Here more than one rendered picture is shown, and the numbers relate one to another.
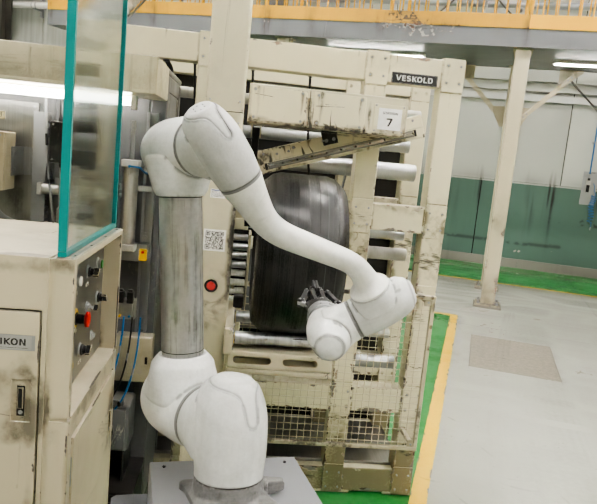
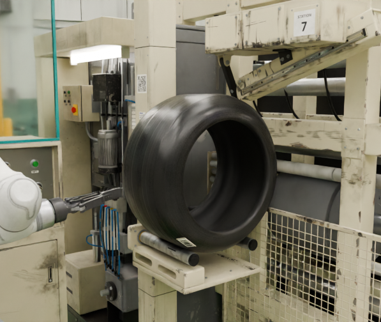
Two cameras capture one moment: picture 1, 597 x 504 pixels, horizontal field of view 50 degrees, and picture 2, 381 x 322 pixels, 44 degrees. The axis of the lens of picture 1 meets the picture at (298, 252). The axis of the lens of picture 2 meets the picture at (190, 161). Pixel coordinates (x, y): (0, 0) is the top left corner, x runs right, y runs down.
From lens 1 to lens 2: 2.02 m
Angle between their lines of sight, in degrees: 59
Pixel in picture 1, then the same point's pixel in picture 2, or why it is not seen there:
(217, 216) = not seen: hidden behind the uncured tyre
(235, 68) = (144, 10)
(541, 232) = not seen: outside the picture
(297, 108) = (233, 32)
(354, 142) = (306, 56)
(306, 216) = (147, 130)
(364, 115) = (282, 24)
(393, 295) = not seen: outside the picture
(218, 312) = not seen: hidden behind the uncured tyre
